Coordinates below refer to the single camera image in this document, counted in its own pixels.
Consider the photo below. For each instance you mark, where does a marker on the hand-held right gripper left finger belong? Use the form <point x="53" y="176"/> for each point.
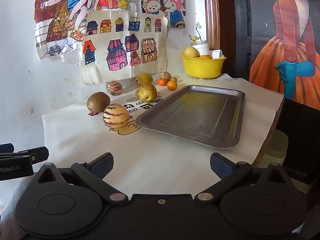
<point x="103" y="166"/>

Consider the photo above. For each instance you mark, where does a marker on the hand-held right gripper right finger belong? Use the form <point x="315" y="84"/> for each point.
<point x="221" y="166"/>

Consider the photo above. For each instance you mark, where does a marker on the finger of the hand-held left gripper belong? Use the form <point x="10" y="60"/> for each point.
<point x="6" y="147"/>
<point x="37" y="155"/>

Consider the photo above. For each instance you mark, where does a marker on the large pale striped pepino melon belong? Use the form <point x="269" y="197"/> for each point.
<point x="116" y="116"/>

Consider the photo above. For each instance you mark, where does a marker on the metal tray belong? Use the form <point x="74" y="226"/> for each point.
<point x="195" y="115"/>

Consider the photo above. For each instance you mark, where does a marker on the large brown round fruit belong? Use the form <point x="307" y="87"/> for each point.
<point x="98" y="101"/>

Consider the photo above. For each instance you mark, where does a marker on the dark striped pepino melon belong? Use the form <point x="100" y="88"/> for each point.
<point x="114" y="88"/>

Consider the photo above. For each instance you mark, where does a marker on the large yellow knobby pear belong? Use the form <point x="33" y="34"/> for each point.
<point x="148" y="93"/>

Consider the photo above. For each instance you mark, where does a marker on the yellow-green pear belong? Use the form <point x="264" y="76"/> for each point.
<point x="144" y="79"/>

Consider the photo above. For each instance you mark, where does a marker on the small tan round fruit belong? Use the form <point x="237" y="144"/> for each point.
<point x="174" y="79"/>

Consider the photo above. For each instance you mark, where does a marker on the small orange tangerine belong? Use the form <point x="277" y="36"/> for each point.
<point x="162" y="82"/>

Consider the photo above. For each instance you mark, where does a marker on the brownish round fruit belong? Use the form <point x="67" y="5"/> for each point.
<point x="165" y="75"/>

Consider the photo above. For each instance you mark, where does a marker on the wooden table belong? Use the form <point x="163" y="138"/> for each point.
<point x="268" y="140"/>

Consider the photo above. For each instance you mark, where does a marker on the pale green container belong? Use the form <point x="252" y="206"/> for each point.
<point x="276" y="150"/>

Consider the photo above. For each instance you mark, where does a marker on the dark furniture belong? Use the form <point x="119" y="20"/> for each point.
<point x="300" y="135"/>

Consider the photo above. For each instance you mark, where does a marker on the yellow plastic bowl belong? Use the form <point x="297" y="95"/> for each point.
<point x="202" y="67"/>

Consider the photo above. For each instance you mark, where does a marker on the orange ribbed cup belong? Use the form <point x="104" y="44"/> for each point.
<point x="205" y="56"/>

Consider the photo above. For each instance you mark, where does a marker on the white paper roll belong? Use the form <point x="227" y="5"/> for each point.
<point x="217" y="54"/>

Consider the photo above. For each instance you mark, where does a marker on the yellow fruit in bowl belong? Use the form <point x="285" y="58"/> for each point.
<point x="190" y="52"/>

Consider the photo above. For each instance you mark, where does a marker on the houses drawing on paper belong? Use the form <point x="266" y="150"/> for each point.
<point x="125" y="47"/>

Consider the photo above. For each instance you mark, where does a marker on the yellow flower sprig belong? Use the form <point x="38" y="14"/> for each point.
<point x="197" y="33"/>

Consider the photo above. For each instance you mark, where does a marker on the dark door panel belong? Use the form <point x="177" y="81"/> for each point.
<point x="238" y="30"/>

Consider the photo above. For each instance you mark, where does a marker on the coloured drawing with fan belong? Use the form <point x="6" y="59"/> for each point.
<point x="67" y="17"/>

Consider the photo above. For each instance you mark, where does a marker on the wall poster orange dress figure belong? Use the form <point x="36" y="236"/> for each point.
<point x="287" y="55"/>

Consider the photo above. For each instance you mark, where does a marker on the brown wooden frame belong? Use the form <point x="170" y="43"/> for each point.
<point x="212" y="12"/>

